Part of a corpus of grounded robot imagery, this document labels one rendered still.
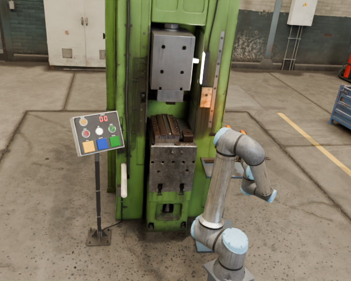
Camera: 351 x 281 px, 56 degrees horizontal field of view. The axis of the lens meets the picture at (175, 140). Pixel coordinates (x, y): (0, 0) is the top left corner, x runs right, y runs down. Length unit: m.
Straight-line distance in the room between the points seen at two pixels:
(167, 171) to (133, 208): 0.63
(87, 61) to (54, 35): 0.83
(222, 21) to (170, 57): 0.49
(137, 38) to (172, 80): 0.40
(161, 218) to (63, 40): 5.56
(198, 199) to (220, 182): 1.45
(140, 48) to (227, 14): 0.69
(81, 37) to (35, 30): 1.22
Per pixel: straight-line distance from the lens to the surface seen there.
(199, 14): 2.61
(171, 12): 2.57
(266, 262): 3.15
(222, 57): 2.72
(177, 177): 2.84
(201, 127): 2.88
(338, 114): 6.33
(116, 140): 2.52
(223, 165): 1.80
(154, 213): 3.06
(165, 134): 2.69
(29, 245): 3.22
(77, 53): 7.92
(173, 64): 2.50
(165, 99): 2.57
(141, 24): 2.57
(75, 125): 2.45
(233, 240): 1.95
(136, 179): 3.05
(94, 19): 7.77
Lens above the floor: 2.16
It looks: 27 degrees down
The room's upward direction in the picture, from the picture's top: 5 degrees clockwise
